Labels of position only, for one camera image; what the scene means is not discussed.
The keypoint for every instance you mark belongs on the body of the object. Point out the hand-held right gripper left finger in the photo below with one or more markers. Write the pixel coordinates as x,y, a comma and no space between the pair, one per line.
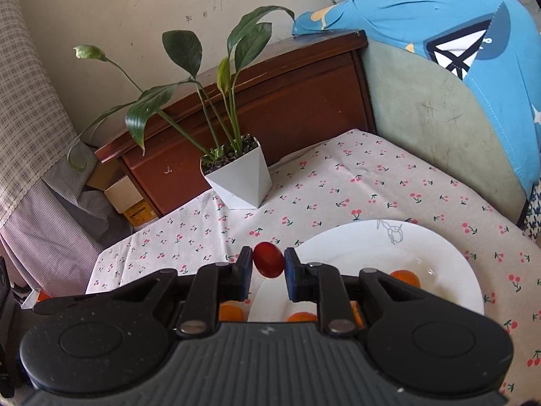
244,270

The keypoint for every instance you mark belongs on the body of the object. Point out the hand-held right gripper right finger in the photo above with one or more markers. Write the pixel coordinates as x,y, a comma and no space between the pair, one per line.
290,275

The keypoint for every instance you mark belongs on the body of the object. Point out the red cherry tomato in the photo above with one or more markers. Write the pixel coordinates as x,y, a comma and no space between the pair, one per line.
268,260

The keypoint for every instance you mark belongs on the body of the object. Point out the white plate with floral print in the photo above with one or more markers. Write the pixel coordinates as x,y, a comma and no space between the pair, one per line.
351,245

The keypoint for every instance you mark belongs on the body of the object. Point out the small mandarin orange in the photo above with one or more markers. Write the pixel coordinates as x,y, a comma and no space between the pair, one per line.
357,313

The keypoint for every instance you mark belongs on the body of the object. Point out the large mandarin orange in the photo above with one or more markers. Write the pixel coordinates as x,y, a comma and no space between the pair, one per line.
405,279

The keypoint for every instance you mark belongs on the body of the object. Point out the grey checked cloth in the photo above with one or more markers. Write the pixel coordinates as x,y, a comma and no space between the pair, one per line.
63,228

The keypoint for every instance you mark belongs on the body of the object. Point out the green plant in white pot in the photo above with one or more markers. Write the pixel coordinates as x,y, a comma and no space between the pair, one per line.
241,182

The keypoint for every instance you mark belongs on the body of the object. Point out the cherry print tablecloth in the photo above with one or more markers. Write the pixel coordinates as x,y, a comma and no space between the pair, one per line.
359,177

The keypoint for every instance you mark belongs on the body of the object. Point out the cardboard box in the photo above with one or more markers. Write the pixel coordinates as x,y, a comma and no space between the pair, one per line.
124,196

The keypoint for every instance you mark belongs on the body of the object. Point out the brown wooden cabinet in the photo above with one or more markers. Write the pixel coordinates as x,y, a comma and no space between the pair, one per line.
304,110

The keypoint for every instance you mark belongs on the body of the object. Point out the beige checked curtain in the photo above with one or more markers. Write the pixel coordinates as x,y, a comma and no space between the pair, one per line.
29,114

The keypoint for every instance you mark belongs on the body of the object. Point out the grey green sofa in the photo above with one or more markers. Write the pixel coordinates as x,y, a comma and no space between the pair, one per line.
414,118

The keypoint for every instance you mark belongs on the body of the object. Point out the houndstooth cloth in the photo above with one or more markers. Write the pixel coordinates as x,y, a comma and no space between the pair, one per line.
534,215

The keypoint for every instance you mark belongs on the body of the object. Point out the blue printed cushion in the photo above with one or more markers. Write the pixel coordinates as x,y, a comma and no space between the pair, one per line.
380,17

